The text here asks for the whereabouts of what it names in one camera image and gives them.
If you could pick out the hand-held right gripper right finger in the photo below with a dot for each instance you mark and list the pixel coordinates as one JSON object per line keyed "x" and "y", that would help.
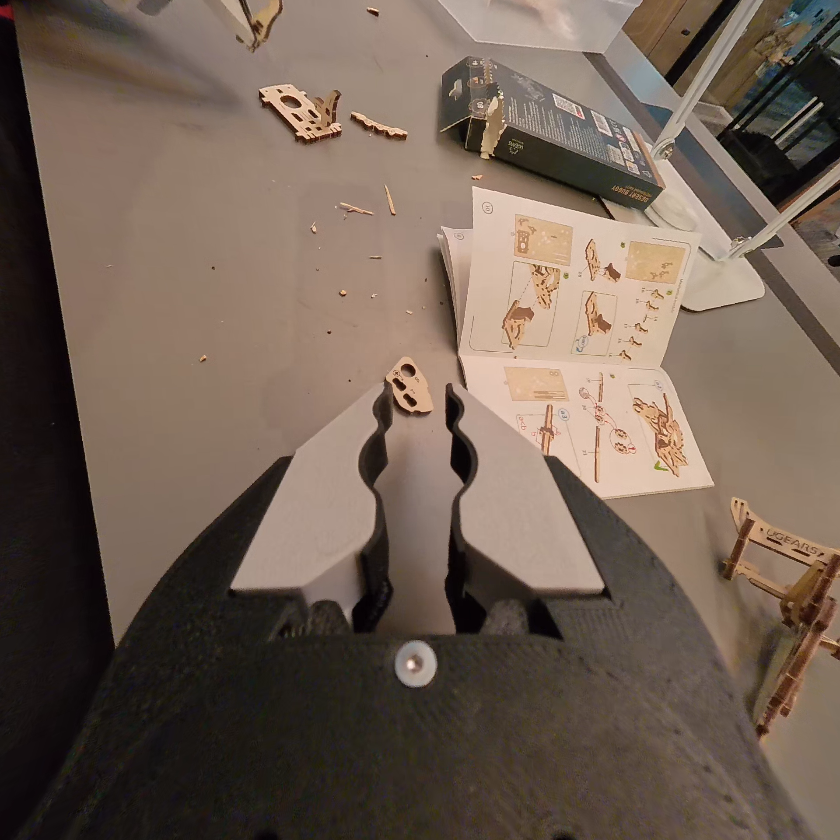
{"x": 518, "y": 525}

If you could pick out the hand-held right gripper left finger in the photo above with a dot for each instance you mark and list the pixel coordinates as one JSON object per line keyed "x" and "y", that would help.
{"x": 315, "y": 525}

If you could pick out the rounded wooden part with holes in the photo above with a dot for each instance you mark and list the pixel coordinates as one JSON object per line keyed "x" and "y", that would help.
{"x": 420, "y": 400}

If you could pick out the white instruction booklet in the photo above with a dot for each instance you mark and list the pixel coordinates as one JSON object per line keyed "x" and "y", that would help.
{"x": 590, "y": 295}

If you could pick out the wooden splinter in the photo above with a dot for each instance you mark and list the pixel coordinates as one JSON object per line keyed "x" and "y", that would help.
{"x": 390, "y": 199}
{"x": 358, "y": 209}

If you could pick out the white desk stand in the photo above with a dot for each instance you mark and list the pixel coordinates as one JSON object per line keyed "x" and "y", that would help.
{"x": 722, "y": 275}

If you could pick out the black cardboard box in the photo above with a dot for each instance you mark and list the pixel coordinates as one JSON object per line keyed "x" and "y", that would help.
{"x": 558, "y": 131}

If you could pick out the wooden plate with round hole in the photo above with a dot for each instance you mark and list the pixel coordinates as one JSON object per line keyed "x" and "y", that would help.
{"x": 308, "y": 128}

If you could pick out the wavy wooden strip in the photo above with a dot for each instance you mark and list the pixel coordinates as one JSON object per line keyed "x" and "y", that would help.
{"x": 377, "y": 127}

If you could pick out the clear plastic container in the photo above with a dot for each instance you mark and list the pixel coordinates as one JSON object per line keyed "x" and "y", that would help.
{"x": 525, "y": 33}

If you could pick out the wooden model frame assembly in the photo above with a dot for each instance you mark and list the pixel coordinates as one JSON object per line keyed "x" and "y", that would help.
{"x": 797, "y": 590}

